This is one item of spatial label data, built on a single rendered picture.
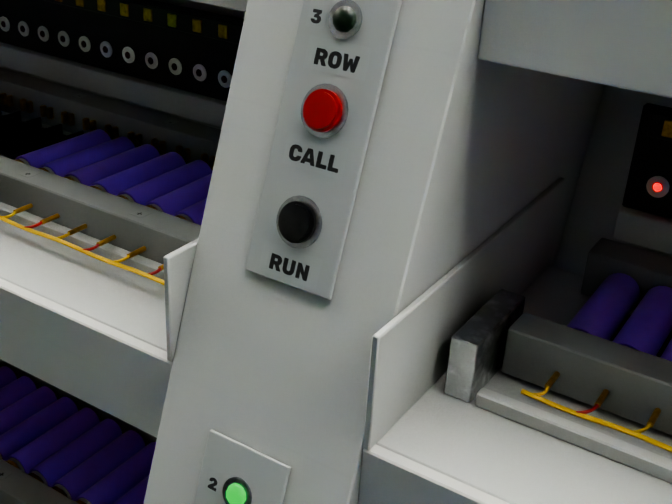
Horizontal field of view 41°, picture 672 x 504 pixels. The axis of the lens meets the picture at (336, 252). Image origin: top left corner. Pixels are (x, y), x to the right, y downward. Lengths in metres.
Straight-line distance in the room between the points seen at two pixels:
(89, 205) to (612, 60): 0.27
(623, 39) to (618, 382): 0.14
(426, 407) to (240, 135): 0.13
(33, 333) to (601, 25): 0.29
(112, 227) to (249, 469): 0.16
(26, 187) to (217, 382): 0.19
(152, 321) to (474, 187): 0.16
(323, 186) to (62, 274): 0.17
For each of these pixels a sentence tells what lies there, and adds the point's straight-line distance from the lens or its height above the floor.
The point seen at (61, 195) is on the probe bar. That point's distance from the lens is 0.49.
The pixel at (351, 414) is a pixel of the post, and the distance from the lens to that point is 0.35.
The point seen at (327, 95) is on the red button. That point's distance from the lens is 0.34.
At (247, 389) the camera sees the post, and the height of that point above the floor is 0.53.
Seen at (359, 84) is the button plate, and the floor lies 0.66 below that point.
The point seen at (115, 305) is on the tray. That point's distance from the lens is 0.43.
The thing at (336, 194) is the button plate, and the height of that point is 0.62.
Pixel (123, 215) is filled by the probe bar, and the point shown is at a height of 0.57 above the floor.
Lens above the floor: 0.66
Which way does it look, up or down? 10 degrees down
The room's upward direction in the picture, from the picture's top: 13 degrees clockwise
